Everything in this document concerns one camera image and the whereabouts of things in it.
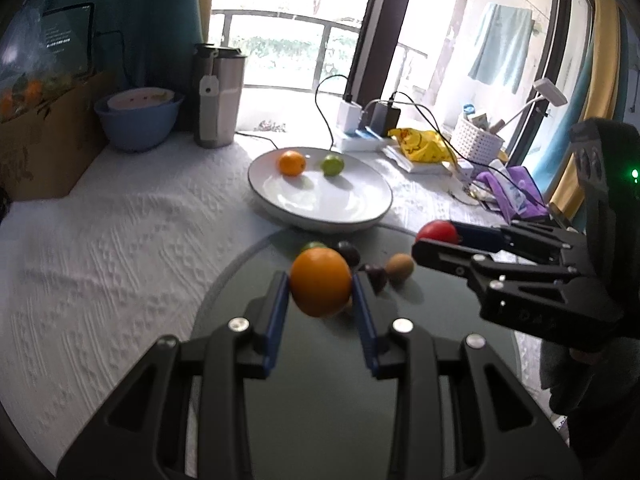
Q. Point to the purple cloth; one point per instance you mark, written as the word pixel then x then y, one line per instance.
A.
pixel 492 182

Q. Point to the green lime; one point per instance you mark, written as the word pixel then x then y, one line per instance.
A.
pixel 311 246

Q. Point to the black tablet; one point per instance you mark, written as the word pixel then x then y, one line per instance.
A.
pixel 67 35

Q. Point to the orange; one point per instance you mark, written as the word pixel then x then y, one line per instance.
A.
pixel 291 162
pixel 320 282

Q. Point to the white paper pack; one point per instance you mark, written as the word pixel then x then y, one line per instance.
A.
pixel 425 167

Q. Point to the white desk lamp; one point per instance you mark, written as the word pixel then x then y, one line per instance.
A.
pixel 550 91

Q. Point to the balcony railing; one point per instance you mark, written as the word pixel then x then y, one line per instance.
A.
pixel 320 22

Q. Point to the green apple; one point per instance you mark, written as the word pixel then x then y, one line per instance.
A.
pixel 332 164

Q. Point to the dark window post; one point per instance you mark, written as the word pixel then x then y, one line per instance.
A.
pixel 385 25

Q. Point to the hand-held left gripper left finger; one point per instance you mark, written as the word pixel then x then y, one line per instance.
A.
pixel 275 320

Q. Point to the yellow plastic bag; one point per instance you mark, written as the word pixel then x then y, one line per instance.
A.
pixel 420 146

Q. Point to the white woven basket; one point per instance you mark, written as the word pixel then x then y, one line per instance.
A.
pixel 477 142

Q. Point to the hanging teal towel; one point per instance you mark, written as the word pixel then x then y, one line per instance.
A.
pixel 500 45

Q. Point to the blue bowl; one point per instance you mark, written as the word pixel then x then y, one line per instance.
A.
pixel 137 127

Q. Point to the clear bag of tangerines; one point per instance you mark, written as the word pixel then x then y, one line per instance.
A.
pixel 25 75

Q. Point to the white textured tablecloth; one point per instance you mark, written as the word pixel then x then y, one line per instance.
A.
pixel 125 260

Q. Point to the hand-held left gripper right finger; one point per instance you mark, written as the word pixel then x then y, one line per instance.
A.
pixel 367 330

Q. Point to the white charger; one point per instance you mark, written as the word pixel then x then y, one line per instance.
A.
pixel 349 115

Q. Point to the dark charger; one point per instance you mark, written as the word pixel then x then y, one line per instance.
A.
pixel 384 117

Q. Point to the pink bowl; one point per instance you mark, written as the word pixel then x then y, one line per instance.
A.
pixel 140 99

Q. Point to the teal curtain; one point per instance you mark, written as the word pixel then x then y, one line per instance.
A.
pixel 150 35
pixel 570 120

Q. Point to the cardboard box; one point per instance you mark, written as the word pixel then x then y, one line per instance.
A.
pixel 45 150

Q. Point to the person's right forearm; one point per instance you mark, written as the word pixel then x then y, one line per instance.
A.
pixel 595 400

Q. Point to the white power strip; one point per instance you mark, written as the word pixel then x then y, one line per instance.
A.
pixel 360 141

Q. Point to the yellow curtain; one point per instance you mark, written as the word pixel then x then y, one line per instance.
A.
pixel 600 85

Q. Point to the steel tumbler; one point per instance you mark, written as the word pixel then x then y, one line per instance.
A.
pixel 220 110

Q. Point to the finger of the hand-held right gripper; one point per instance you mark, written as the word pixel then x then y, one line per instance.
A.
pixel 450 257
pixel 480 235

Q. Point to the grey round mat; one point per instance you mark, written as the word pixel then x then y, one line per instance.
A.
pixel 310 410

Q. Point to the red apple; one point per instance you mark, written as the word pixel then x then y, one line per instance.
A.
pixel 436 232

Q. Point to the dark plum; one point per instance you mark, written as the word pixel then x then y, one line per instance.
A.
pixel 377 277
pixel 350 254

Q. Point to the white plate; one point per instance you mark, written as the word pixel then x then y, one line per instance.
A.
pixel 320 200

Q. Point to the brown kiwi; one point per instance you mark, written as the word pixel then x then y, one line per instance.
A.
pixel 400 266

